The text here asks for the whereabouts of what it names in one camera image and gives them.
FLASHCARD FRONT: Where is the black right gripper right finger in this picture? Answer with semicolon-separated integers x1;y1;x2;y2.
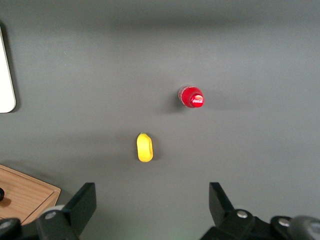
199;181;272;240

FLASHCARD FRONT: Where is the wooden drawer front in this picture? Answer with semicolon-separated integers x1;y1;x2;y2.
0;167;55;225

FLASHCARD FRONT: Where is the red cola bottle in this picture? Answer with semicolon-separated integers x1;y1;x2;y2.
177;85;205;109

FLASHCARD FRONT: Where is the white rectangular tray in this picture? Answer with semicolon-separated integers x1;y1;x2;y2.
0;24;17;114

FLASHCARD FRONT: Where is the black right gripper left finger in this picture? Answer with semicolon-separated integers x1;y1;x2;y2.
36;182;98;240

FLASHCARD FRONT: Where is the wooden drawer cabinet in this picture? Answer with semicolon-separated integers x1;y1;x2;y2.
0;164;62;226

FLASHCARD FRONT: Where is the black metal drawer handle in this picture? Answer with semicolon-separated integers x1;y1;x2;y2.
0;187;12;208

